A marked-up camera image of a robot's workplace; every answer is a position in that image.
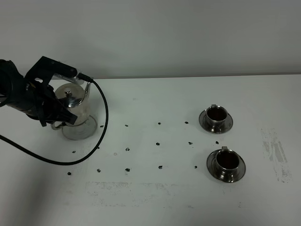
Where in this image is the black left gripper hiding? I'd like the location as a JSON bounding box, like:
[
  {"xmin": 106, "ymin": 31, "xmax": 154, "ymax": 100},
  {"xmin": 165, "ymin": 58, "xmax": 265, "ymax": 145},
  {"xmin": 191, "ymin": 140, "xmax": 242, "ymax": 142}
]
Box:
[{"xmin": 9, "ymin": 56, "xmax": 78, "ymax": 125}]

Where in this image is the stainless steel teapot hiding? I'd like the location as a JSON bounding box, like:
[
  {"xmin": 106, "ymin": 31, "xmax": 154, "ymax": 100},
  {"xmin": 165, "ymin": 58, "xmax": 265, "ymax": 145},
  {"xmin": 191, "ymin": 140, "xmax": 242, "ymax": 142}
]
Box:
[{"xmin": 51, "ymin": 82, "xmax": 91, "ymax": 130}]

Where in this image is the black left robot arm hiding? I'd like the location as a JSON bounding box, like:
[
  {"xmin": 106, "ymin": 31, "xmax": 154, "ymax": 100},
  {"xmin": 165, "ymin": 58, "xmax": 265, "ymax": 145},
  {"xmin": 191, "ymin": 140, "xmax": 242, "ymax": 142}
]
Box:
[{"xmin": 0, "ymin": 56, "xmax": 77, "ymax": 127}]

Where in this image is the steel teapot saucer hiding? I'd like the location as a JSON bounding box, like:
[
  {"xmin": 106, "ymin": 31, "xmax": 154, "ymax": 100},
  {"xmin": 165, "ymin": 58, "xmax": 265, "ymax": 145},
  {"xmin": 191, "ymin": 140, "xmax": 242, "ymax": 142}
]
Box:
[{"xmin": 62, "ymin": 115, "xmax": 98, "ymax": 141}]

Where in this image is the far stainless steel saucer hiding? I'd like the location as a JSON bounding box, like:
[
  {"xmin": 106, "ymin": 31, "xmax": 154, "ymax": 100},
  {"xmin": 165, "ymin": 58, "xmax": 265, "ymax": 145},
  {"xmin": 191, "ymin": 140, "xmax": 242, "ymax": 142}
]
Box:
[{"xmin": 198, "ymin": 109, "xmax": 233, "ymax": 134}]

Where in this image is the stainless steel saucer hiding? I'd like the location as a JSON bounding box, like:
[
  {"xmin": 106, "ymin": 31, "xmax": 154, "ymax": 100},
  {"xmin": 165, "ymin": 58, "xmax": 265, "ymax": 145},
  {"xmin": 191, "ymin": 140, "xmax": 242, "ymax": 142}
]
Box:
[
  {"xmin": 206, "ymin": 149, "xmax": 246, "ymax": 183},
  {"xmin": 198, "ymin": 109, "xmax": 233, "ymax": 134}
]

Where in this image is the far stainless steel teacup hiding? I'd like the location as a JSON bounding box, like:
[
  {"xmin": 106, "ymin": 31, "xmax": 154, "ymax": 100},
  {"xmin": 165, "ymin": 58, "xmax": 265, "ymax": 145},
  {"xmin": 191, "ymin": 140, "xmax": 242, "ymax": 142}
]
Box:
[{"xmin": 206, "ymin": 105, "xmax": 228, "ymax": 125}]

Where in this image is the stainless steel teacup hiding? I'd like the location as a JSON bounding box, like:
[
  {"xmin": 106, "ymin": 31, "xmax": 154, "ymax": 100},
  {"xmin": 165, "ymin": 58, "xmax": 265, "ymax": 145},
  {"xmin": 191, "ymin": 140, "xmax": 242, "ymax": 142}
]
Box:
[
  {"xmin": 215, "ymin": 146, "xmax": 239, "ymax": 170},
  {"xmin": 206, "ymin": 105, "xmax": 228, "ymax": 125}
]

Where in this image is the near stainless steel saucer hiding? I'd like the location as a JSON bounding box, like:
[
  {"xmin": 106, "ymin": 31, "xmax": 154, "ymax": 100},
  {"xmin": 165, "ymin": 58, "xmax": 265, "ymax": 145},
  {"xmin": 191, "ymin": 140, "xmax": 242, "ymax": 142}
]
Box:
[{"xmin": 206, "ymin": 149, "xmax": 246, "ymax": 183}]

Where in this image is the near stainless steel teacup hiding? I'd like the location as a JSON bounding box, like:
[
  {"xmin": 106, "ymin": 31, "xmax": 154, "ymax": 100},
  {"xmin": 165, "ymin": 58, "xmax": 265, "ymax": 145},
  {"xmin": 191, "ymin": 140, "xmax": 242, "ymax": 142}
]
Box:
[{"xmin": 215, "ymin": 146, "xmax": 239, "ymax": 170}]

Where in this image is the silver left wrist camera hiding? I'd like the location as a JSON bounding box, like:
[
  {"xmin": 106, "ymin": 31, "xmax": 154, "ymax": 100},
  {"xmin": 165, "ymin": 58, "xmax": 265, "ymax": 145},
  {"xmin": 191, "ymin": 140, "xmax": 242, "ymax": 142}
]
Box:
[{"xmin": 54, "ymin": 73, "xmax": 84, "ymax": 85}]

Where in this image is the black left camera cable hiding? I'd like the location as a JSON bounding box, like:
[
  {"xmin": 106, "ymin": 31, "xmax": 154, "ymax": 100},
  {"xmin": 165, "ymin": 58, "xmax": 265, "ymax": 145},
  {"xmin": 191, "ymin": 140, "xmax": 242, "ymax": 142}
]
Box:
[{"xmin": 0, "ymin": 73, "xmax": 109, "ymax": 166}]

